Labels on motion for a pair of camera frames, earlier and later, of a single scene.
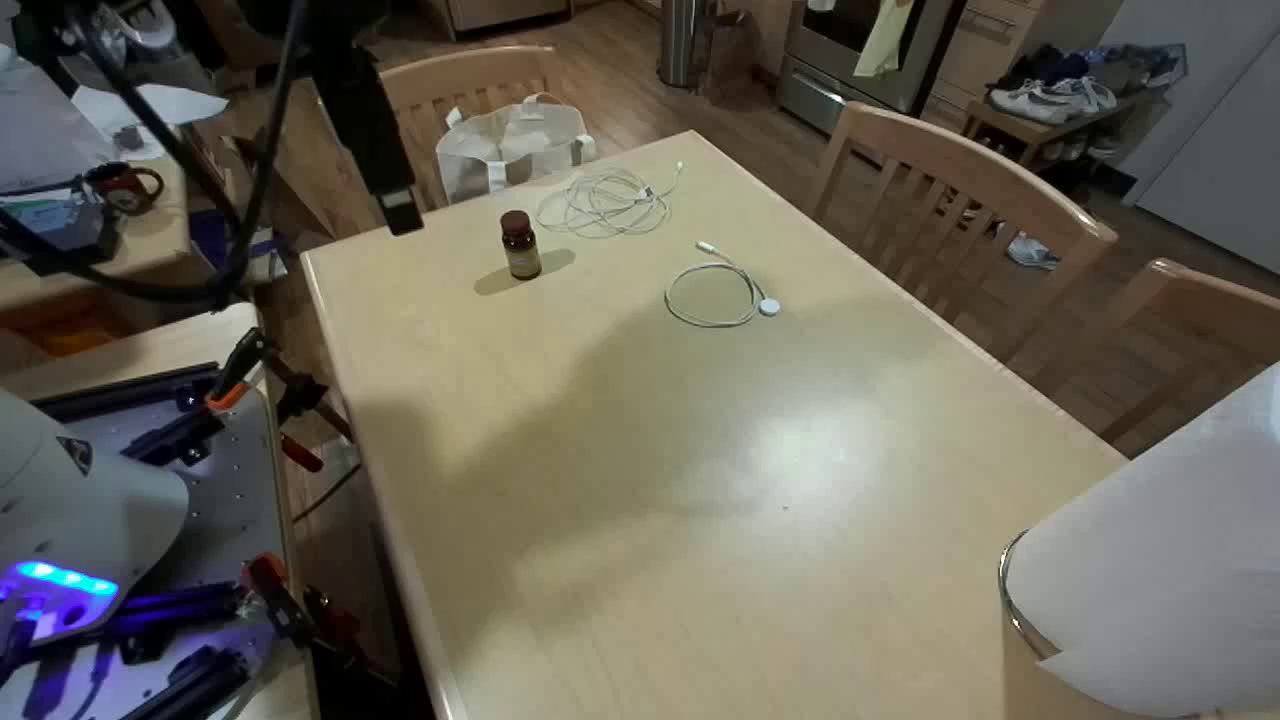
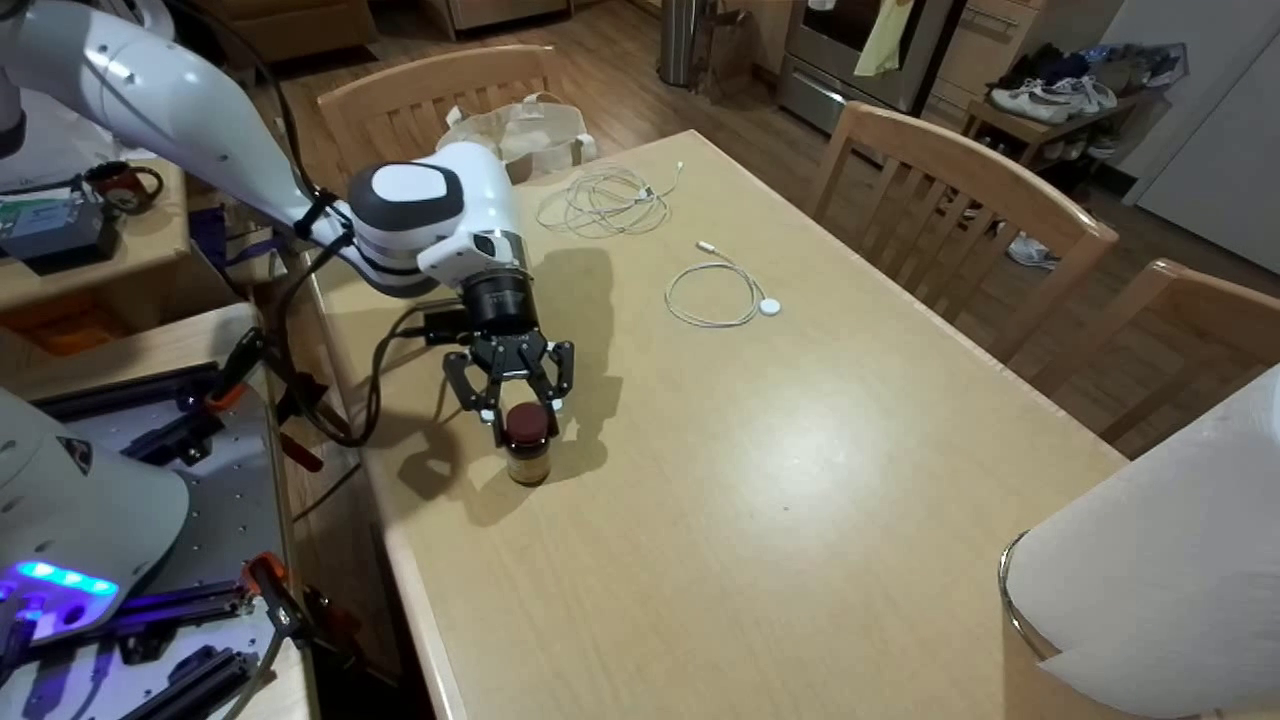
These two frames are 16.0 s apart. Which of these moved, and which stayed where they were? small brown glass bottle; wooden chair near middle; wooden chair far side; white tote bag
Moved: small brown glass bottle
Stayed: wooden chair far side; wooden chair near middle; white tote bag
